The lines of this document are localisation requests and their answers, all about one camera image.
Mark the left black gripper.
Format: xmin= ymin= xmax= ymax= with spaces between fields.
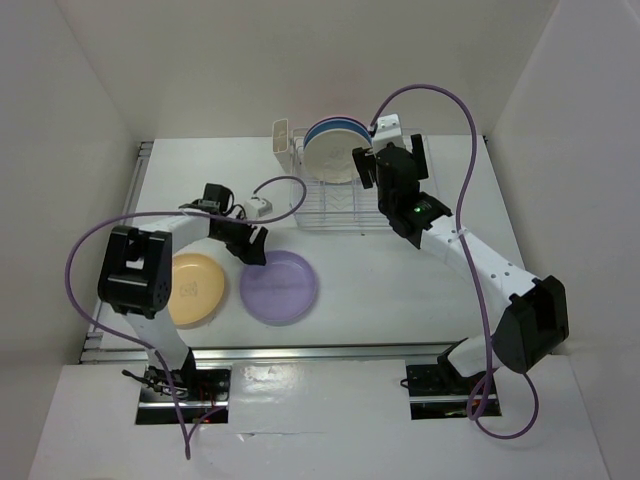
xmin=212 ymin=210 xmax=268 ymax=266

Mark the purple plate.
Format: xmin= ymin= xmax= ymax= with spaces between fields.
xmin=239 ymin=250 xmax=319 ymax=327

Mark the orange plate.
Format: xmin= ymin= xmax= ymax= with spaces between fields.
xmin=168 ymin=253 xmax=226 ymax=330

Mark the pink plate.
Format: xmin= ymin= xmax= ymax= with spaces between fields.
xmin=316 ymin=115 xmax=364 ymax=127

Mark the cream plate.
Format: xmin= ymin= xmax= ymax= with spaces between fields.
xmin=303 ymin=128 xmax=371 ymax=184

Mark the blue plate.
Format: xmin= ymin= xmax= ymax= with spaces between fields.
xmin=303 ymin=121 xmax=371 ymax=148

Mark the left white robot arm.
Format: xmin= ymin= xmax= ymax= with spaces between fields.
xmin=98 ymin=184 xmax=268 ymax=399

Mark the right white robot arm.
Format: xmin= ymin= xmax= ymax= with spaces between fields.
xmin=352 ymin=134 xmax=569 ymax=393

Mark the white cutlery holder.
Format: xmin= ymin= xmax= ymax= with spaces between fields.
xmin=272 ymin=119 xmax=292 ymax=174

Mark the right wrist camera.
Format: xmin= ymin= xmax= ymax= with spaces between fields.
xmin=370 ymin=114 xmax=404 ymax=151

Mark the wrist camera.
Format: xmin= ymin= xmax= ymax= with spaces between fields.
xmin=243 ymin=196 xmax=273 ymax=220
xmin=370 ymin=114 xmax=404 ymax=151

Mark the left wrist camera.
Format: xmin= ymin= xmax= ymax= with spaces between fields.
xmin=243 ymin=196 xmax=273 ymax=220

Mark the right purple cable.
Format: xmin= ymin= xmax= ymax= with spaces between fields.
xmin=369 ymin=83 xmax=540 ymax=440

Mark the purple cable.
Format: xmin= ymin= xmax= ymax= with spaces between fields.
xmin=369 ymin=83 xmax=540 ymax=440
xmin=65 ymin=176 xmax=307 ymax=460

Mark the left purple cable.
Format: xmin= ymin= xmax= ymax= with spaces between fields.
xmin=65 ymin=176 xmax=307 ymax=460

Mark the white wire dish rack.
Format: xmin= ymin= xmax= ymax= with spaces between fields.
xmin=288 ymin=127 xmax=436 ymax=234

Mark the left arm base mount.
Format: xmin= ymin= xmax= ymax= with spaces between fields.
xmin=121 ymin=366 xmax=232 ymax=426

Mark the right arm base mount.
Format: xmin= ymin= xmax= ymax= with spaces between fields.
xmin=399 ymin=364 xmax=484 ymax=420

